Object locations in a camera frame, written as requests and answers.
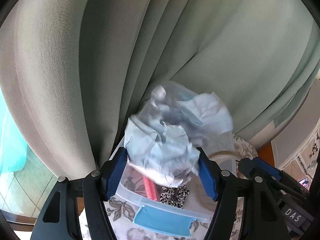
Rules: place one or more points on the orange wooden cabinet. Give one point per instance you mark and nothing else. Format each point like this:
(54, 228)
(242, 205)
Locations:
(266, 154)

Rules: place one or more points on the pink hair roller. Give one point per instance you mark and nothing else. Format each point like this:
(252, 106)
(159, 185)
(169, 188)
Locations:
(151, 189)

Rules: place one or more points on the floral table cloth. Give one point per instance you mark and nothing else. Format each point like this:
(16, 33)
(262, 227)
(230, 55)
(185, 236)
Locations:
(121, 212)

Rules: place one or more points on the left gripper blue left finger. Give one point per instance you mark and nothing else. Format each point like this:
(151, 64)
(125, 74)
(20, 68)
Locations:
(98, 187)

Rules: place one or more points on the leopard print scrunchie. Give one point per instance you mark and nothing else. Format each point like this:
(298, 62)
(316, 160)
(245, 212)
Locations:
(174, 196)

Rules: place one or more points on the clear plastic storage bin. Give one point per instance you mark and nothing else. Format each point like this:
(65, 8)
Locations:
(160, 192)

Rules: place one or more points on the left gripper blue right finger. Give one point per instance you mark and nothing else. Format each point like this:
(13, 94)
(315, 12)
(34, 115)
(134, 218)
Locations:
(224, 188)

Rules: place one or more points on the green curtain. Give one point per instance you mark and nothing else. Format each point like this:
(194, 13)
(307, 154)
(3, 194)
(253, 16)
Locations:
(73, 71)

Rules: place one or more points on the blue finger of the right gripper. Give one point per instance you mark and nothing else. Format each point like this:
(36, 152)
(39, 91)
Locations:
(267, 167)
(247, 168)

